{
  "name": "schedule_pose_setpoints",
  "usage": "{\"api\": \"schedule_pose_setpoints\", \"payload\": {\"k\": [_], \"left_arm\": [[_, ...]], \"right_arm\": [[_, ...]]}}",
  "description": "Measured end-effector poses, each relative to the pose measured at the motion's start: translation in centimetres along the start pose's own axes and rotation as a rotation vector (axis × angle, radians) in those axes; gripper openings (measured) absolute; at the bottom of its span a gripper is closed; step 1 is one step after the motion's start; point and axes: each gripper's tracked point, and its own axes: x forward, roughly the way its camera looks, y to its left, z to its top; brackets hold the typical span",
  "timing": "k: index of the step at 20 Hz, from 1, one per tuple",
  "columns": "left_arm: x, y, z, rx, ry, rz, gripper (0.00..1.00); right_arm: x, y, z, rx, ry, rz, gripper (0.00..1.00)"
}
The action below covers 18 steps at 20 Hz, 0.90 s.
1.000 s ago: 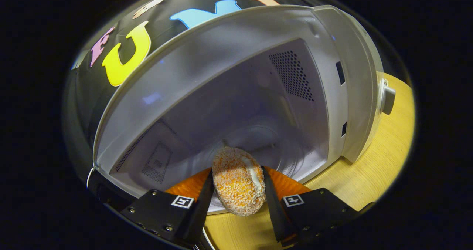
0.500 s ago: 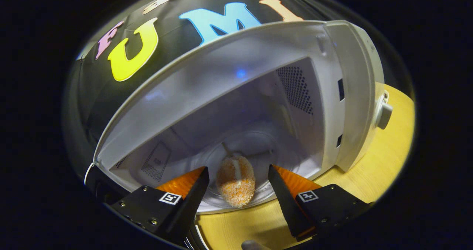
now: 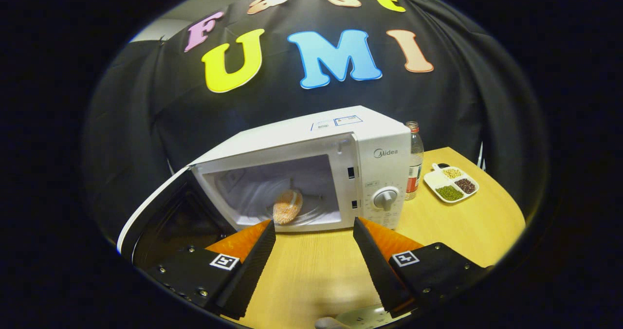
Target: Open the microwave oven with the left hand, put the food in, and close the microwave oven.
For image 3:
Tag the clear bottle with red label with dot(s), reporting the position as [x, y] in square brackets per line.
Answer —
[414, 158]

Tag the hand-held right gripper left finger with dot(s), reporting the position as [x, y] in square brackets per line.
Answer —
[253, 265]

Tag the black backdrop cloth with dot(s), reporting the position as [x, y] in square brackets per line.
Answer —
[146, 105]

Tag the orange breaded food piece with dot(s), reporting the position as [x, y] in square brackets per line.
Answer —
[287, 207]

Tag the white divided dish of beans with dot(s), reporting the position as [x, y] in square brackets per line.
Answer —
[438, 179]

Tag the white microwave oven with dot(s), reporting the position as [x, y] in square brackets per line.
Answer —
[379, 173]

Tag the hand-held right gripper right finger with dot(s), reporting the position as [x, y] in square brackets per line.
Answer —
[377, 265]

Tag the pale green food tray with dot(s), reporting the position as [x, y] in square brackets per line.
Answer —
[360, 317]

